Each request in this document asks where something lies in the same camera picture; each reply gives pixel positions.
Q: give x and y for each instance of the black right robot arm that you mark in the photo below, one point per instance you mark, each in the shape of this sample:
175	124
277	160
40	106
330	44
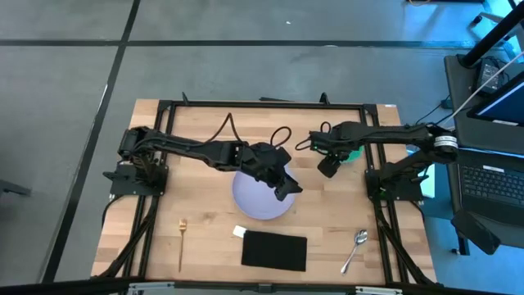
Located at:
393	135

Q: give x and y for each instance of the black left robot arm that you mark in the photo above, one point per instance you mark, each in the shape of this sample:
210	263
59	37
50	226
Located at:
184	145

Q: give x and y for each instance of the black framed monitor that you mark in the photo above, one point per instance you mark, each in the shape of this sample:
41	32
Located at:
505	104

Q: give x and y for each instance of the lavender round plate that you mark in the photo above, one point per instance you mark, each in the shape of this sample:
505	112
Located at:
254	201

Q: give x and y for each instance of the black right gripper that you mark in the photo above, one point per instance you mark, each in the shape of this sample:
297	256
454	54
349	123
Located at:
335	141

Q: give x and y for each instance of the teal bowl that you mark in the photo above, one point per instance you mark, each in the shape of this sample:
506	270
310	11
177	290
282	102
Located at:
355	155

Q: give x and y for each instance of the black cloth napkin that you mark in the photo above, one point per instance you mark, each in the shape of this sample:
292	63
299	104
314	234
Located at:
274	250

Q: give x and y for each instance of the black power adapter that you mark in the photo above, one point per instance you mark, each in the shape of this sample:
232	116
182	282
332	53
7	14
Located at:
489	75

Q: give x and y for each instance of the black aluminium table frame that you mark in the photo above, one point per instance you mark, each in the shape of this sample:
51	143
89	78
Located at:
266	104

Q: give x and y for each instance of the silver spoon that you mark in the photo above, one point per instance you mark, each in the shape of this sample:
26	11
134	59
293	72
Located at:
360	237

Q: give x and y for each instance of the black pouch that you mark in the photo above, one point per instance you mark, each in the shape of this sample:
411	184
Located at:
475	231

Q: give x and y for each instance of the black laptop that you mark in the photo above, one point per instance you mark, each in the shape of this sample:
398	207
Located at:
491	184

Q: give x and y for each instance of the dark side desk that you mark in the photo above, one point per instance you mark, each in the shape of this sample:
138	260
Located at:
460	106

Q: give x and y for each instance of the gold fork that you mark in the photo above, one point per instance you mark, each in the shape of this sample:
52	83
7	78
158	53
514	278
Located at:
182	241

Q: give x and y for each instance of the black camera stand pole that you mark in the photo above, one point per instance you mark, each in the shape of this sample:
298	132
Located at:
493	34

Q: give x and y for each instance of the grey chair base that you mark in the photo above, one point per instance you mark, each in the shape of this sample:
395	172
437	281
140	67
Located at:
491	20

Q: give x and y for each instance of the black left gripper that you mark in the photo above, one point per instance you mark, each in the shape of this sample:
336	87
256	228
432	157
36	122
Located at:
264	160

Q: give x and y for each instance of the silver bracket bar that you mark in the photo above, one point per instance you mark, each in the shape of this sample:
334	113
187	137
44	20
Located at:
262	289

